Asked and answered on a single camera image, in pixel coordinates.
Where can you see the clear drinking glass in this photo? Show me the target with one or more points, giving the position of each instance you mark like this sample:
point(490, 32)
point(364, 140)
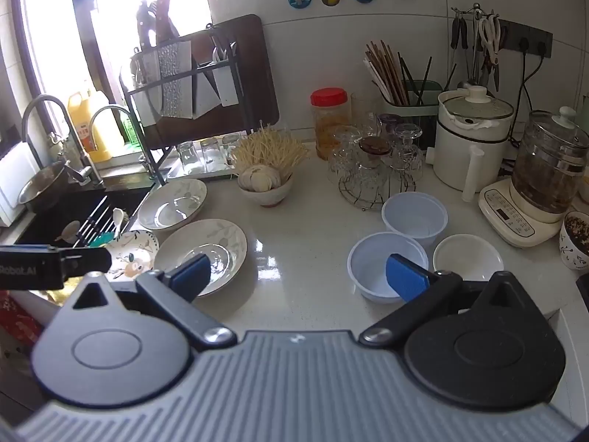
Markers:
point(210, 152)
point(231, 146)
point(187, 156)

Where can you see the dark wooden cutting board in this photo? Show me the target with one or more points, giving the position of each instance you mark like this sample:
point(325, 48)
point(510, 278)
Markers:
point(257, 78)

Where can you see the tall chrome faucet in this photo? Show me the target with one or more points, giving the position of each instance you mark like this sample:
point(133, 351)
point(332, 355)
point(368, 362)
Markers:
point(32, 106)

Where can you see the bundle of chopsticks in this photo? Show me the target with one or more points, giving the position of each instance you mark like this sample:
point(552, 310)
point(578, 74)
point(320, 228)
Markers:
point(384, 73)

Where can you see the group of cutlery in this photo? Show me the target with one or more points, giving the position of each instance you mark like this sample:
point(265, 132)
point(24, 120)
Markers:
point(92, 226)

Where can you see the metal drip tray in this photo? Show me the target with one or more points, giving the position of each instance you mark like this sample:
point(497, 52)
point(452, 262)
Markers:
point(202, 176)

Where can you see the metal hook rack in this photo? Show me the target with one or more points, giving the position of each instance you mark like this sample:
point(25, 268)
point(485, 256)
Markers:
point(476, 10)

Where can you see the patterned ceramic cup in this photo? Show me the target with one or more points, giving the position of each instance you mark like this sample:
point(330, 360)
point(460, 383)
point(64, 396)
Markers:
point(573, 253)

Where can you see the ceramic bowl with brown rim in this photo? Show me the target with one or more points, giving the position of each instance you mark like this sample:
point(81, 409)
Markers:
point(267, 199)

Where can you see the red printed packaging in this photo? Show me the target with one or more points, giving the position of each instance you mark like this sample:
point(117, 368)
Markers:
point(18, 322)

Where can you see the translucent plastic bowl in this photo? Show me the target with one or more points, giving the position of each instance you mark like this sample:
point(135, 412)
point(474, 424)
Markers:
point(414, 216)
point(368, 267)

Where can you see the white spoon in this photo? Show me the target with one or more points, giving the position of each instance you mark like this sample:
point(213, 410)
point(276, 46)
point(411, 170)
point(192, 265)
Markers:
point(118, 216)

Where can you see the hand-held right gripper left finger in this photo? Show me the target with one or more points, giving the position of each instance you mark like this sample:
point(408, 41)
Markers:
point(191, 271)

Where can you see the white electric cooker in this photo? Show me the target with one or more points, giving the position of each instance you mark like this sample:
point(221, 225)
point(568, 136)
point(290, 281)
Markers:
point(464, 156)

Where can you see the deep leaf-pattern plate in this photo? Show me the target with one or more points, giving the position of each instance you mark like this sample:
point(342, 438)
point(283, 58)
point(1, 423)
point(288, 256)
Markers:
point(172, 202)

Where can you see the black dish rack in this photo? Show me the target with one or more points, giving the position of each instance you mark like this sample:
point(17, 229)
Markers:
point(216, 65)

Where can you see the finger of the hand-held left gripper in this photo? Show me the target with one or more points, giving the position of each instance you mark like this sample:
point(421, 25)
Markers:
point(87, 261)

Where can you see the dark window frame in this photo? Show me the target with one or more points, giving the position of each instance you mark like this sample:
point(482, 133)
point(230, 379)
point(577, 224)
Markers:
point(87, 32)

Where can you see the green bottle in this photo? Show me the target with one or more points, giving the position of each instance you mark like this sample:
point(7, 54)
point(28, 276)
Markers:
point(131, 131)

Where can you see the red-lidded plastic jar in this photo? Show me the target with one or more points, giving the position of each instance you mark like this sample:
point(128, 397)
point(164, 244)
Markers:
point(327, 119)

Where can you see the black power strip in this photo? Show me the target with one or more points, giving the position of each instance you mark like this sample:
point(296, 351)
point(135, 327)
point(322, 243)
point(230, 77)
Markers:
point(529, 37)

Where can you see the yellow detergent bottle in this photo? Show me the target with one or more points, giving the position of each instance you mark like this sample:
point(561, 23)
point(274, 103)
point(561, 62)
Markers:
point(85, 124)

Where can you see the white plastic board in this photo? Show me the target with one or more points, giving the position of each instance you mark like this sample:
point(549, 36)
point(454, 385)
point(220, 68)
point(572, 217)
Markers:
point(14, 179)

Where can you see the steel pot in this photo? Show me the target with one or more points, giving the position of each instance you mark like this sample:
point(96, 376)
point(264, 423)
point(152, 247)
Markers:
point(41, 188)

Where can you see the shallow leaf-pattern plate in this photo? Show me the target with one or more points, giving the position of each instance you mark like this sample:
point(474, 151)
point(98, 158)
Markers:
point(223, 244)

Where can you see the knives in dish rack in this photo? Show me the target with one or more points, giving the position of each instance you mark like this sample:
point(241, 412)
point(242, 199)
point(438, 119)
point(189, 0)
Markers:
point(158, 23)

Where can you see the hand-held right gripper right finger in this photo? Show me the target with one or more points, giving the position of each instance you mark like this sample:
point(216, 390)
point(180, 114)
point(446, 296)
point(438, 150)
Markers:
point(405, 278)

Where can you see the white ceramic bowl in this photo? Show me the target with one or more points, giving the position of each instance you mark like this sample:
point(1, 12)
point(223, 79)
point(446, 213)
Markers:
point(467, 255)

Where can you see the sliced onion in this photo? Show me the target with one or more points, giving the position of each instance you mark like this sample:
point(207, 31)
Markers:
point(260, 177)

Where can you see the small cartoon-pattern plate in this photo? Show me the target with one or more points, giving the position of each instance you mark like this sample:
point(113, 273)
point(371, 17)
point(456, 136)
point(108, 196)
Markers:
point(138, 249)

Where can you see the glass health kettle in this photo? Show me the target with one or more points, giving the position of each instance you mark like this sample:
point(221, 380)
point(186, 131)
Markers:
point(547, 165)

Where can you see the embossed metal board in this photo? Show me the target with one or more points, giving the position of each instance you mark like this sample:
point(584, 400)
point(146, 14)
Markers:
point(175, 78)

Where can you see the white utensil caddy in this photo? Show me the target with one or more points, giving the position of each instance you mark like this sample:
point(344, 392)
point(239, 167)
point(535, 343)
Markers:
point(225, 84)

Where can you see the cluster of cut glass cups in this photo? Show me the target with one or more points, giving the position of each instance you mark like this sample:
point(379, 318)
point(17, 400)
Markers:
point(343, 147)

